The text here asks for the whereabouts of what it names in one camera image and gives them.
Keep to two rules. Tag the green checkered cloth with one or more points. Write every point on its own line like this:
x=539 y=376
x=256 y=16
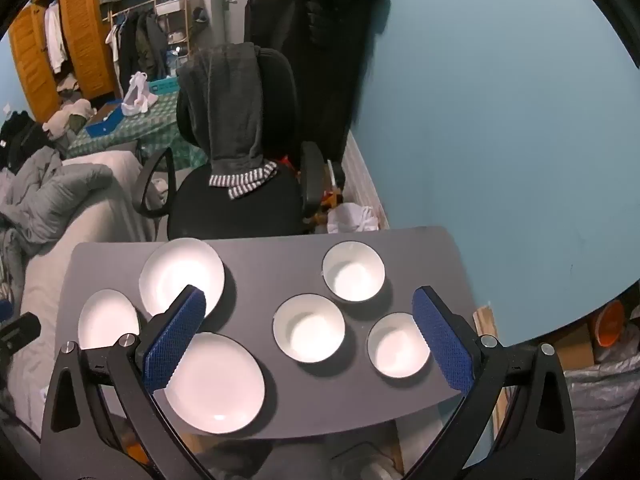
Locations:
x=150 y=125

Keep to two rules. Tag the light wooden board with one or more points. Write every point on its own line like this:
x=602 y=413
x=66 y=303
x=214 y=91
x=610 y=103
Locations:
x=482 y=320

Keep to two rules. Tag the grey garment with striped cuffs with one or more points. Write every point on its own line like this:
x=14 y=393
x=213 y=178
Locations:
x=230 y=110

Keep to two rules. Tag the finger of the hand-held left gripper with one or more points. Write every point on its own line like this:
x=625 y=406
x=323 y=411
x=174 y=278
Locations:
x=20 y=330

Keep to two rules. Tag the black clothes pile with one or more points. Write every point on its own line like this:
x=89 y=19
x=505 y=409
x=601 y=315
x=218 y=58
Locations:
x=22 y=135

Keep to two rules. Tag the beige clothes pile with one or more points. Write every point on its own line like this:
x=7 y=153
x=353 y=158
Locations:
x=70 y=112

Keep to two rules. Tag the white plate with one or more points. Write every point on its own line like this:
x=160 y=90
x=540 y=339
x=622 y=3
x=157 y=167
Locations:
x=105 y=317
x=220 y=385
x=175 y=270

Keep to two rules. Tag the blue cardboard box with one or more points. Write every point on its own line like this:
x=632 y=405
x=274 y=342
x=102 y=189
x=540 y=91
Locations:
x=105 y=122

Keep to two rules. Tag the blue plastic crate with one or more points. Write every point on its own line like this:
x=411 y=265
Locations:
x=165 y=85

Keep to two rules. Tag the white crumpled bag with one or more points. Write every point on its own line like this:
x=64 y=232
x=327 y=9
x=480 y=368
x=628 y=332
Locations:
x=350 y=217

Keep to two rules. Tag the wooden louvred wardrobe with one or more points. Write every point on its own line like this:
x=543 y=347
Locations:
x=85 y=35

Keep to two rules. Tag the grey door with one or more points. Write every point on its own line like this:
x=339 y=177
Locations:
x=230 y=20

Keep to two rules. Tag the white plastic bag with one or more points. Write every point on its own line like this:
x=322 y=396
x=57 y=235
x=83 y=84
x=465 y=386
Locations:
x=135 y=97

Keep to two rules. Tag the white bed sheet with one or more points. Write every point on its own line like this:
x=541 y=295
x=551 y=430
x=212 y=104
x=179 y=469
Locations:
x=90 y=230

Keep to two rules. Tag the white hanging shirt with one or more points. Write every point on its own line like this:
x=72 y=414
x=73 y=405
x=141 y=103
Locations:
x=55 y=35

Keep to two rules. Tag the brown cardboard box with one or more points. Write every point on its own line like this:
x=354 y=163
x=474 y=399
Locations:
x=575 y=345

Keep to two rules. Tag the rack of dark clothes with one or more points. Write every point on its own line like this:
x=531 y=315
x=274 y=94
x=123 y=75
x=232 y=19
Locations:
x=142 y=45

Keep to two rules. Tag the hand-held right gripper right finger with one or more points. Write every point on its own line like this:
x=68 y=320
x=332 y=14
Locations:
x=442 y=340

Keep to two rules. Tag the white bowl with dark rim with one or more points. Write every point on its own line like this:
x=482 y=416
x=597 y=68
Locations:
x=308 y=330
x=395 y=347
x=353 y=272

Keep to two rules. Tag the orange bucket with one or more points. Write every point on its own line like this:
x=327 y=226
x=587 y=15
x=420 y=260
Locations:
x=610 y=322

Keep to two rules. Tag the black office chair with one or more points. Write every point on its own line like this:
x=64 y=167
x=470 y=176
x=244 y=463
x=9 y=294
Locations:
x=240 y=210

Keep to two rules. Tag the orange snack packets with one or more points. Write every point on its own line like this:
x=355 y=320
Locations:
x=327 y=200

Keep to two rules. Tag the black coats on rack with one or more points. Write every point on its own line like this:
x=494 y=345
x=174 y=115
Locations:
x=325 y=90

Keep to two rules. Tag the grey duvet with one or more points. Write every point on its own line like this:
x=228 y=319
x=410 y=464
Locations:
x=50 y=190

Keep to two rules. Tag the wooden shelf unit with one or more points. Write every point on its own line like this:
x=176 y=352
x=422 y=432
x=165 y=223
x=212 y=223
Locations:
x=170 y=5

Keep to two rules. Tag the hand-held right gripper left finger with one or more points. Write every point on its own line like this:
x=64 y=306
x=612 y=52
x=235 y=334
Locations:
x=175 y=340

